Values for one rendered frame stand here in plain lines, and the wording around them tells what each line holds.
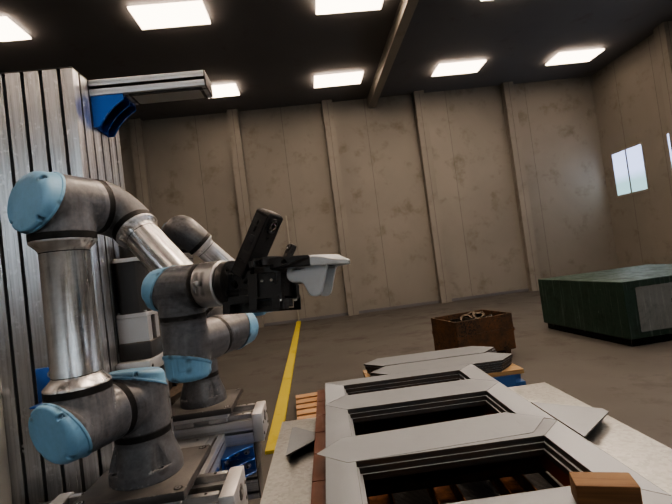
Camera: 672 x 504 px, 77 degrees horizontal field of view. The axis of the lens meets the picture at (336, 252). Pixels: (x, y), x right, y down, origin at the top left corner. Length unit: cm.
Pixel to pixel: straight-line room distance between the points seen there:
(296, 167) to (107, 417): 1145
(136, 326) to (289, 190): 1092
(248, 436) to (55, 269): 85
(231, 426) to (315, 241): 1052
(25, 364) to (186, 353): 64
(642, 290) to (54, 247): 611
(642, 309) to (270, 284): 594
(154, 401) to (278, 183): 1124
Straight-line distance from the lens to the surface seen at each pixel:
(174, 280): 73
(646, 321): 641
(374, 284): 1199
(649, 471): 161
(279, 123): 1256
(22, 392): 134
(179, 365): 75
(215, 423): 152
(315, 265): 60
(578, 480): 115
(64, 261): 92
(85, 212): 94
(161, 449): 106
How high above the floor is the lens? 144
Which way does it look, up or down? 2 degrees up
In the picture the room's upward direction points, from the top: 7 degrees counter-clockwise
